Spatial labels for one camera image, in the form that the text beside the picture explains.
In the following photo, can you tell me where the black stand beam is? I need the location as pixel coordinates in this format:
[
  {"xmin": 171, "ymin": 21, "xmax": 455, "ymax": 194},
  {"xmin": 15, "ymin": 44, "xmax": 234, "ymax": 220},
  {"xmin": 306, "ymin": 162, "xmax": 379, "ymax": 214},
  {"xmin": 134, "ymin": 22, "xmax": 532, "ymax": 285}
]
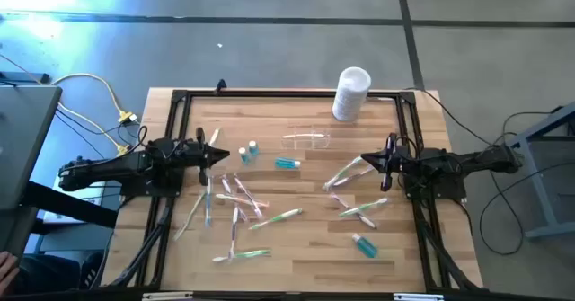
[{"xmin": 20, "ymin": 180, "xmax": 119, "ymax": 230}]

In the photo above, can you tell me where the clear acrylic organizer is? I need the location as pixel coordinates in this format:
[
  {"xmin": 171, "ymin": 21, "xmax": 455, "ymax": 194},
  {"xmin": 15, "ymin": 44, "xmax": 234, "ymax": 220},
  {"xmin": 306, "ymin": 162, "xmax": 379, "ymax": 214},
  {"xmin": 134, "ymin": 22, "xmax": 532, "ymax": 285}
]
[{"xmin": 280, "ymin": 128, "xmax": 332, "ymax": 152}]

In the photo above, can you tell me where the white booklet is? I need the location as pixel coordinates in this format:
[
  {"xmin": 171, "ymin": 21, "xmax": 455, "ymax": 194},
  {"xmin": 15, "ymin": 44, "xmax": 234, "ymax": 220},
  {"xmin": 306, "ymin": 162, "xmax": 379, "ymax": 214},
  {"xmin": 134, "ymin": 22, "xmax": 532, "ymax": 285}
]
[{"xmin": 43, "ymin": 174, "xmax": 107, "ymax": 225}]

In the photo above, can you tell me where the white cylindrical wipes canister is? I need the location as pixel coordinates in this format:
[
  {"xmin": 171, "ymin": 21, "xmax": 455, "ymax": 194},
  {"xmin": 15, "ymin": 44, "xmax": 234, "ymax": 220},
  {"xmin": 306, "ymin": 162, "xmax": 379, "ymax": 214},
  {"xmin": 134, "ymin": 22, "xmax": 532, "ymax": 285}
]
[{"xmin": 331, "ymin": 66, "xmax": 373, "ymax": 123}]

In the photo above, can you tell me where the person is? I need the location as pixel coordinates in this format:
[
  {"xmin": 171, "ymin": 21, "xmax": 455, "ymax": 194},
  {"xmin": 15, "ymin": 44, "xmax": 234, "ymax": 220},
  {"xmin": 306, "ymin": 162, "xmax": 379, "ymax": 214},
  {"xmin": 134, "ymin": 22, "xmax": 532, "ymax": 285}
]
[{"xmin": 13, "ymin": 250, "xmax": 105, "ymax": 296}]

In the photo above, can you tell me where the person's hand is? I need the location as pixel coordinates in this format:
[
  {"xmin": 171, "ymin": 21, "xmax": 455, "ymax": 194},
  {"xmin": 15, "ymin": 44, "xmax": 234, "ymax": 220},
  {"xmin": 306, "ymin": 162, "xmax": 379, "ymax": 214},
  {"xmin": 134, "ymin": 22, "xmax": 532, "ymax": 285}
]
[{"xmin": 0, "ymin": 251, "xmax": 21, "ymax": 293}]

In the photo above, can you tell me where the orange toothbrush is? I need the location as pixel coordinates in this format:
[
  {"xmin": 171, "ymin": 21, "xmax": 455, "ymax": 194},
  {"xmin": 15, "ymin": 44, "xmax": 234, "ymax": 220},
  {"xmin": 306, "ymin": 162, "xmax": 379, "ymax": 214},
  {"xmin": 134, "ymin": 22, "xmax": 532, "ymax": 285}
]
[{"xmin": 215, "ymin": 193, "xmax": 270, "ymax": 208}]

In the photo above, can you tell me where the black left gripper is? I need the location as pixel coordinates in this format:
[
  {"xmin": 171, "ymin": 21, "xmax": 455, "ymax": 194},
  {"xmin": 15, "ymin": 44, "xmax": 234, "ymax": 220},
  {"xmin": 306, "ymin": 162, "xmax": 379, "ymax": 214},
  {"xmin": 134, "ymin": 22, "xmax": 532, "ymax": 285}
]
[{"xmin": 180, "ymin": 128, "xmax": 231, "ymax": 188}]

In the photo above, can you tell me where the white metal bracket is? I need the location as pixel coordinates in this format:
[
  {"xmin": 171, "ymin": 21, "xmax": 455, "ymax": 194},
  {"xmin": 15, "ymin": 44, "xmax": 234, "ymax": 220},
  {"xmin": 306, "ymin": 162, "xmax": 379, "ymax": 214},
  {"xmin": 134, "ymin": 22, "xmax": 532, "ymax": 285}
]
[
  {"xmin": 393, "ymin": 292, "xmax": 446, "ymax": 301},
  {"xmin": 141, "ymin": 291, "xmax": 194, "ymax": 301}
]

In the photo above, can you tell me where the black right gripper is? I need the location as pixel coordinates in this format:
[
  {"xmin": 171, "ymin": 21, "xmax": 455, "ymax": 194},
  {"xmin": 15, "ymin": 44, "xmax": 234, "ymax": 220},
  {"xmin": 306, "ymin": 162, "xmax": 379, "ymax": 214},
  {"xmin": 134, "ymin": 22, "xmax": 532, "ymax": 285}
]
[{"xmin": 360, "ymin": 133, "xmax": 417, "ymax": 193}]

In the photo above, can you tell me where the wrapped blue toothbrush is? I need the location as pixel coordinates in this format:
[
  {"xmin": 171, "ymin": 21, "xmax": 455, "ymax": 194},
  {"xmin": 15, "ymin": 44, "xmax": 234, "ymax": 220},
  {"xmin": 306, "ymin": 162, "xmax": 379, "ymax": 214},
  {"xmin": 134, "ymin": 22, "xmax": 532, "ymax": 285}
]
[{"xmin": 203, "ymin": 174, "xmax": 214, "ymax": 229}]

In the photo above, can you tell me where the dark grey monitor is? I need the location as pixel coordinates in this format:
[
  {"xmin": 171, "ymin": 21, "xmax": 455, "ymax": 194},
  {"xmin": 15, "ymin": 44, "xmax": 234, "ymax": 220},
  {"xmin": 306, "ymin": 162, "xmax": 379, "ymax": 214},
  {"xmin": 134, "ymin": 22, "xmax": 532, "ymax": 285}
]
[{"xmin": 0, "ymin": 84, "xmax": 63, "ymax": 260}]

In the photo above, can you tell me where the yellow cable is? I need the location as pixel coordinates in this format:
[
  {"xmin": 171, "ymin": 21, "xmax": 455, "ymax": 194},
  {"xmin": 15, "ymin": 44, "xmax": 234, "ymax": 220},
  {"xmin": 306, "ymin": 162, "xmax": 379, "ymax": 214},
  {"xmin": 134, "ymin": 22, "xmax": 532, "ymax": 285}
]
[
  {"xmin": 57, "ymin": 102, "xmax": 132, "ymax": 155},
  {"xmin": 51, "ymin": 72, "xmax": 138, "ymax": 125}
]

